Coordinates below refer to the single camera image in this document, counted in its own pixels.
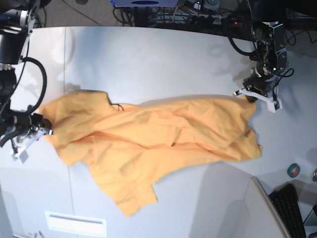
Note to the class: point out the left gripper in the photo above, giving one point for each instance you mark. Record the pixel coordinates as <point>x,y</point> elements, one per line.
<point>258,82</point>

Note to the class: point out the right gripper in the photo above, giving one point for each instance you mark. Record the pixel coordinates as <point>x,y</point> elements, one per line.
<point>26,126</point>

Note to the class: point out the orange yellow t-shirt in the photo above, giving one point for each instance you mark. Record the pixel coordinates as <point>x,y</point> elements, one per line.
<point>128,148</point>

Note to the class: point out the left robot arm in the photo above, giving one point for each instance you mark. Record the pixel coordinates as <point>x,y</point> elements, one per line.
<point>264,20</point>

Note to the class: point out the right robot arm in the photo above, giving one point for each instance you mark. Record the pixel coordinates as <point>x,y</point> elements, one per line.
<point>17,19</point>

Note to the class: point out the green tape roll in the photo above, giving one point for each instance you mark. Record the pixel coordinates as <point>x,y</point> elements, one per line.
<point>293,170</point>

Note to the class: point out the black power strip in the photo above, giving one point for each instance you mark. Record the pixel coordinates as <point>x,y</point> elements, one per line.
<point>206,20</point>

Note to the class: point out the black keyboard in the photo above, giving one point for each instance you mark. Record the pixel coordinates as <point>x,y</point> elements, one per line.
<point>285,201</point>

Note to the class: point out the white paper label on table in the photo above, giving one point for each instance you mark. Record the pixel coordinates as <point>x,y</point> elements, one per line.
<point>76,224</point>

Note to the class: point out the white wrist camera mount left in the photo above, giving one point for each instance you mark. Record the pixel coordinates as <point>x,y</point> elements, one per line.
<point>273,103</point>

